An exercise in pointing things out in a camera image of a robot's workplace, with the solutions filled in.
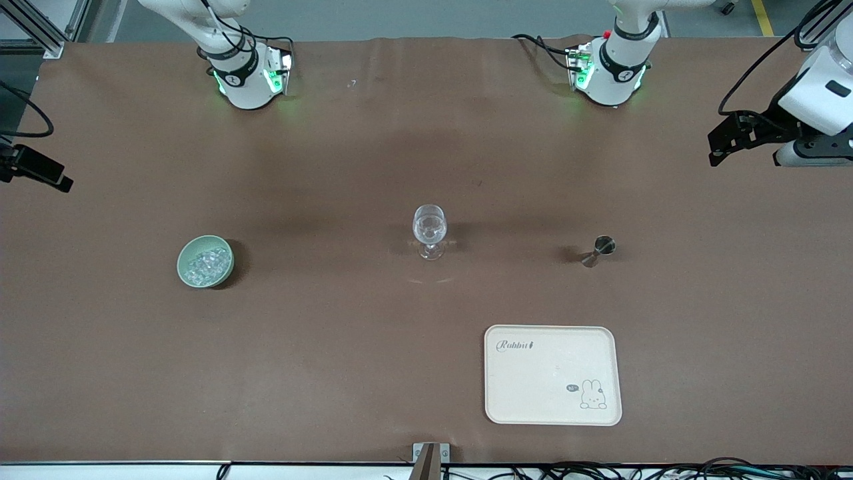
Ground steel double jigger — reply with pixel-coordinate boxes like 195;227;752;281
580;235;617;269

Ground clear wine glass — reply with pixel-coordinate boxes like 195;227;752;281
409;204;449;261

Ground mint green bowl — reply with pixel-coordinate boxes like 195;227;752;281
177;235;235;290

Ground brown table mat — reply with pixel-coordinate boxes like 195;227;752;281
0;35;853;466

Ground cream rabbit print tray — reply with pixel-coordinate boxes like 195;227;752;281
484;324;623;427

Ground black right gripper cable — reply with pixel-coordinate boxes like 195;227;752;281
0;80;55;139

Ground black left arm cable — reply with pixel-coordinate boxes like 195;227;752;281
718;0;842;118

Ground aluminium frame profile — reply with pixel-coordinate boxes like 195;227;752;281
0;0;91;60

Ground black left base cable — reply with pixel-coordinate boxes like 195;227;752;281
511;33;575;71

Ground black base cable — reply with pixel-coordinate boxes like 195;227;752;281
511;33;575;71
199;0;295;62

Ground black right base cable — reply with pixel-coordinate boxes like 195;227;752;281
199;0;295;62

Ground metal mounting bracket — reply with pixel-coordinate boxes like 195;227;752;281
413;442;451;480

